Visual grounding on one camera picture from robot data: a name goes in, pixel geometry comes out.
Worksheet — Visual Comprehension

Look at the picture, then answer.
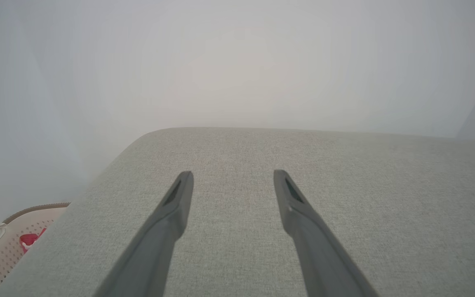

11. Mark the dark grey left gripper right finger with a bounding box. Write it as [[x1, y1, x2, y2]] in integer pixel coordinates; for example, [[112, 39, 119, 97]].
[[273, 169, 381, 297]]

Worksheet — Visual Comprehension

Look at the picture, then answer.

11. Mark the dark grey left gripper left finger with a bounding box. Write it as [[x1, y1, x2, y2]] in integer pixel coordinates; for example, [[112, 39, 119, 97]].
[[93, 170, 194, 297]]

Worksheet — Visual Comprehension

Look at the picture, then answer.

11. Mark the red cloth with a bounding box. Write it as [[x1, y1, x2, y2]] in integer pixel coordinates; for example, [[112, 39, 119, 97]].
[[19, 228, 47, 253]]

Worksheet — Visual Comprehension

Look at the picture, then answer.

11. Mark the grey fabric sofa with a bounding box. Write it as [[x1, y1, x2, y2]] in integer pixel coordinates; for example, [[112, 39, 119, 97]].
[[0, 127, 475, 297]]

